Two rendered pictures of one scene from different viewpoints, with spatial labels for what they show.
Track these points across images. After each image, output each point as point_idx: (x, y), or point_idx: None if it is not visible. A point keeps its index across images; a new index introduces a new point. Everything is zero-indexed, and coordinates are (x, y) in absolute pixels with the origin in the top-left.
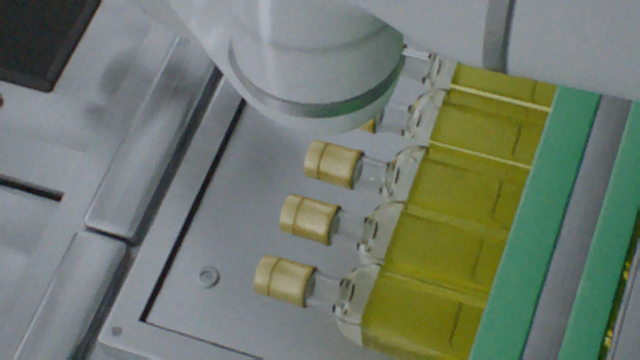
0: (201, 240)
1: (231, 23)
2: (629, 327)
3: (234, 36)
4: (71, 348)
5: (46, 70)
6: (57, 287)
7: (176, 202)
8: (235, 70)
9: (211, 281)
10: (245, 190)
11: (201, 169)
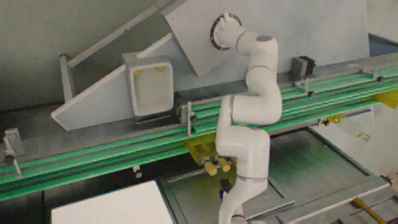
0: (260, 202)
1: (276, 64)
2: (237, 92)
3: (276, 66)
4: (300, 205)
5: None
6: (297, 217)
7: (260, 210)
8: (276, 74)
9: (265, 194)
10: (244, 203)
11: (250, 212)
